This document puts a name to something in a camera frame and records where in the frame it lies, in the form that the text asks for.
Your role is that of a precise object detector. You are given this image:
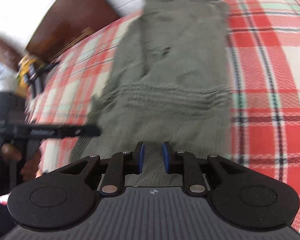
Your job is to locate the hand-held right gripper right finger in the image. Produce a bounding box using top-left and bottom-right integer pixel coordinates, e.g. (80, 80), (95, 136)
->
(162, 141), (243, 195)

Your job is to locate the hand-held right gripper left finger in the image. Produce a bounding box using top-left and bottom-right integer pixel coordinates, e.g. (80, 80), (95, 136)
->
(56, 141), (145, 195)

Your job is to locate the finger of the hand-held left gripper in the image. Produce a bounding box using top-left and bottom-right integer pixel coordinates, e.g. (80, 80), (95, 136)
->
(62, 125), (102, 138)

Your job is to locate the checkered green white cloth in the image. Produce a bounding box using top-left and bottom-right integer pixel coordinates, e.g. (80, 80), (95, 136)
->
(70, 0), (233, 188)

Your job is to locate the person's left hand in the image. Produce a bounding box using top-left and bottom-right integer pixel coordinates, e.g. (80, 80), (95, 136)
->
(1, 144), (43, 182)

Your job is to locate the idle black hand-held device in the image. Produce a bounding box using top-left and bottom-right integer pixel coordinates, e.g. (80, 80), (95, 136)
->
(27, 62), (60, 98)

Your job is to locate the yellow cloth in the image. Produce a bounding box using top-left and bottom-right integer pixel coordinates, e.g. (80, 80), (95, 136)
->
(16, 55), (44, 88)

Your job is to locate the brown folding table board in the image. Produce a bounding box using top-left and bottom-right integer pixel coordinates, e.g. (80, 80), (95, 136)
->
(25, 0), (120, 63)

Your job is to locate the red plaid blanket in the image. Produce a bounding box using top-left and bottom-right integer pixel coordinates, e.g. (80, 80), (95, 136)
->
(25, 0), (300, 233)

